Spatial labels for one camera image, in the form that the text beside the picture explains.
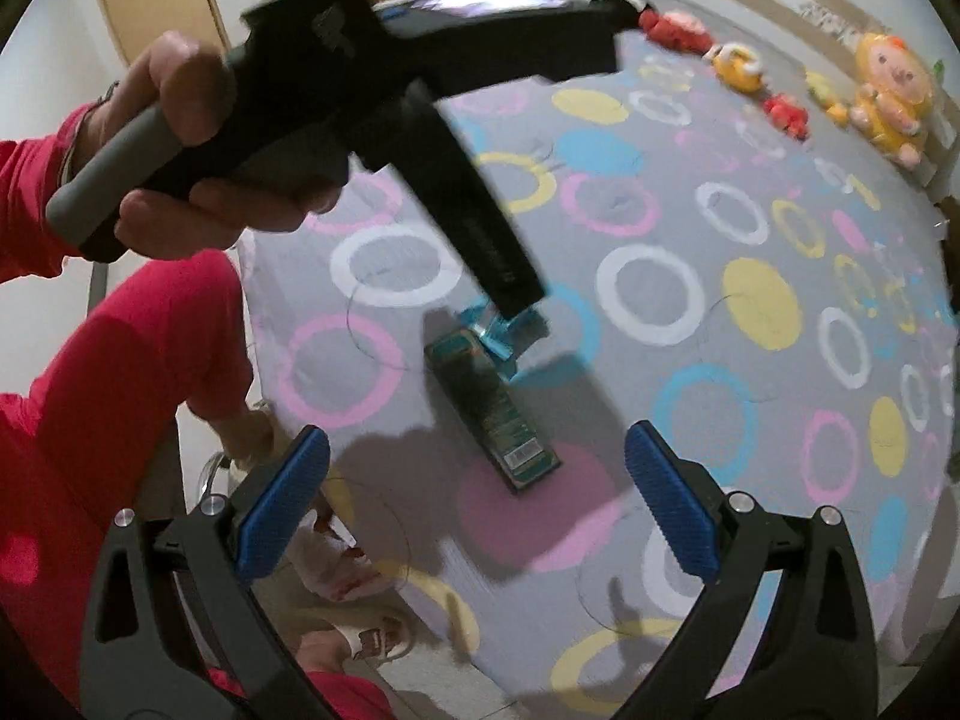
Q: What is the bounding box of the small yellow plush toy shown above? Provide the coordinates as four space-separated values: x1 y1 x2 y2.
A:
709 43 767 94

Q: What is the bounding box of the large yellow plush doll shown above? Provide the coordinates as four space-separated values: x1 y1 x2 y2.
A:
847 30 940 170

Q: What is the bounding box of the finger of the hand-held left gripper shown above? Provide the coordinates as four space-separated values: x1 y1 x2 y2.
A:
405 81 547 322

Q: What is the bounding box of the bed with ring-print sheet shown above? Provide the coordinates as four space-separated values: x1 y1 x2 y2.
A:
236 0 960 720

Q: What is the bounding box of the person's left hand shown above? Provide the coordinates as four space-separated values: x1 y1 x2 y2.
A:
67 32 347 261

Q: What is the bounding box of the dark green printed box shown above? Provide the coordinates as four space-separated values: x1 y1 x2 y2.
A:
424 330 563 496

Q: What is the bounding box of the small red plush toy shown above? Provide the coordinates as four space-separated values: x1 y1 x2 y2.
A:
763 92 812 142

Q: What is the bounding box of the person's foot in beige sandal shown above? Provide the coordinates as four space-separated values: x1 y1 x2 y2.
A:
294 514 422 665

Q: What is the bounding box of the shiny blue wrapper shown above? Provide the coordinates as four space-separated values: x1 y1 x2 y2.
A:
454 298 548 380

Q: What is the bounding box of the small yellow-green plush toy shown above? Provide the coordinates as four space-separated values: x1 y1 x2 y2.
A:
805 71 850 125

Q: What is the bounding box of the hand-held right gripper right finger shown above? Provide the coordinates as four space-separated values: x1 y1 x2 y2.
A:
611 421 880 720

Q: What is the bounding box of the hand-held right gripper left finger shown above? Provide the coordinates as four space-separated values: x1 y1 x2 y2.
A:
79 424 340 720

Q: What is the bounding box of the person's red clothing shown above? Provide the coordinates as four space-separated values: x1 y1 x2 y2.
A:
0 251 395 720

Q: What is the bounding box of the person's left forearm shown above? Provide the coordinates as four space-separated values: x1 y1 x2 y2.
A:
0 82 113 286

